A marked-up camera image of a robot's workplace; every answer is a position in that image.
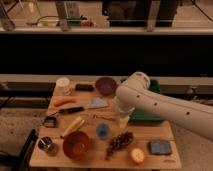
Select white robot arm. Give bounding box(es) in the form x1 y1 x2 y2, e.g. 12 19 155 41
114 71 213 141

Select green plastic tray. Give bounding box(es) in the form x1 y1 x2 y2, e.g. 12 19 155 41
129 80 163 123

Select purple grape bunch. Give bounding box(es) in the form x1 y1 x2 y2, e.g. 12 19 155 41
105 132 134 160

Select blue cup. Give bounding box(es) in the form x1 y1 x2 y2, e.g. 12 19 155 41
96 123 110 140

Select grey blue cloth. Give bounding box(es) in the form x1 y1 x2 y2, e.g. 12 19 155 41
88 97 108 109

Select halved orange fruit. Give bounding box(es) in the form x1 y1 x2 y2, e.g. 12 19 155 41
130 148 145 164

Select purple bowl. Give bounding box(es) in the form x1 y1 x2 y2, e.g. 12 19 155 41
95 77 117 96

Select wooden table board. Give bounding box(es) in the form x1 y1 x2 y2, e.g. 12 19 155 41
29 82 182 170

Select blue sponge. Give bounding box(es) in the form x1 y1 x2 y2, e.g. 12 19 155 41
148 140 172 155

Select orange red bowl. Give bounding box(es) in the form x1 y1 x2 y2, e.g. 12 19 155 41
63 131 90 160

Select black rectangular block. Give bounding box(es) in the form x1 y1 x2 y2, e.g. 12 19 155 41
75 84 94 91

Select orange carrot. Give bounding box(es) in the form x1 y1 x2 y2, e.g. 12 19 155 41
53 99 76 107

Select metal cup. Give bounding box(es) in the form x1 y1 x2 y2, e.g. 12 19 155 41
38 137 58 156

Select black handled knife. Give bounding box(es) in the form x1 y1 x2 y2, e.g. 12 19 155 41
48 106 89 117

